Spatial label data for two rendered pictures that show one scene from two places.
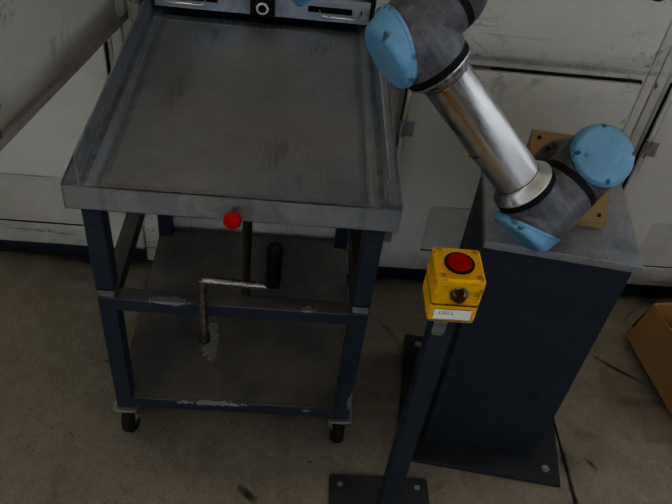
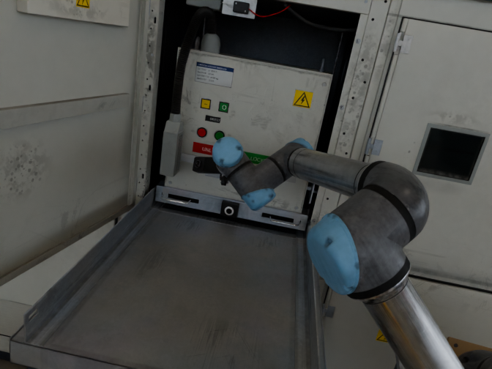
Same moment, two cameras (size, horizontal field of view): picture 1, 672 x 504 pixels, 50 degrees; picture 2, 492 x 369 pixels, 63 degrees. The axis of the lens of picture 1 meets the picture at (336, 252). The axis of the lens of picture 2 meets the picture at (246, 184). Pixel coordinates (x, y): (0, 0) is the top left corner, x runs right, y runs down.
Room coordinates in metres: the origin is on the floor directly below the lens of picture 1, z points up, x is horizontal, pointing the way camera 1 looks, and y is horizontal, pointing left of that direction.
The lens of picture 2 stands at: (0.45, 0.02, 1.46)
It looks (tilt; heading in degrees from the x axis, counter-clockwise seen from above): 20 degrees down; 9
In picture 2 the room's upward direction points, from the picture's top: 10 degrees clockwise
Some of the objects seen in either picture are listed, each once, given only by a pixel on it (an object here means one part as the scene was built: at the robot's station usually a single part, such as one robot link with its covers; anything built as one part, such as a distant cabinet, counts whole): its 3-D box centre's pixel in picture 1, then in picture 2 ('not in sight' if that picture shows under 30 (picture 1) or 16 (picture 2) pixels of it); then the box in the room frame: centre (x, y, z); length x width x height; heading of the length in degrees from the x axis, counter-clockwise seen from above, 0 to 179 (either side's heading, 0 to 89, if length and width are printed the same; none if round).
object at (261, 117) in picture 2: not in sight; (241, 137); (1.72, 0.27, 1.15); 0.48 x 0.01 x 0.48; 96
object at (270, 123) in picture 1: (249, 109); (203, 285); (1.34, 0.23, 0.82); 0.68 x 0.62 x 0.06; 6
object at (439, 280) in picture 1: (453, 284); not in sight; (0.85, -0.20, 0.85); 0.08 x 0.08 x 0.10; 6
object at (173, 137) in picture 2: not in sight; (172, 147); (1.63, 0.47, 1.09); 0.08 x 0.05 x 0.17; 6
